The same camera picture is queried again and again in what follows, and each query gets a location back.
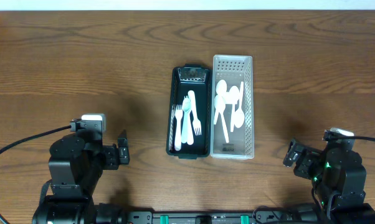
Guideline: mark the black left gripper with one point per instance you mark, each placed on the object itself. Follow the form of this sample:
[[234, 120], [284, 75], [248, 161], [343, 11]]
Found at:
[[122, 154]]

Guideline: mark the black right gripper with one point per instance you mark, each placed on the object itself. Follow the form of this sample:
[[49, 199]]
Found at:
[[309, 157]]

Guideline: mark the white plastic spoon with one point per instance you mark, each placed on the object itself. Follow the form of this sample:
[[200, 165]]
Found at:
[[233, 99], [190, 139], [220, 90], [239, 114], [220, 107]]

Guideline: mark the black perforated plastic basket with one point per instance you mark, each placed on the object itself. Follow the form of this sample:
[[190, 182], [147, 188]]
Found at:
[[198, 79]]

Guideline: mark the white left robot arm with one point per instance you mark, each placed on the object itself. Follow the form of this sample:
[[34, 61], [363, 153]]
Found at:
[[76, 163]]

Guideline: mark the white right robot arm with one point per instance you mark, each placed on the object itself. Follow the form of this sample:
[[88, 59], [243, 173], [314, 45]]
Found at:
[[337, 177]]

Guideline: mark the clear perforated plastic basket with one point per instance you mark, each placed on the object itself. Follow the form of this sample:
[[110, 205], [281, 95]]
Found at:
[[234, 69]]

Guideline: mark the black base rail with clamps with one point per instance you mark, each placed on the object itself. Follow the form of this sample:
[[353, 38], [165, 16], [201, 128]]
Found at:
[[203, 217]]

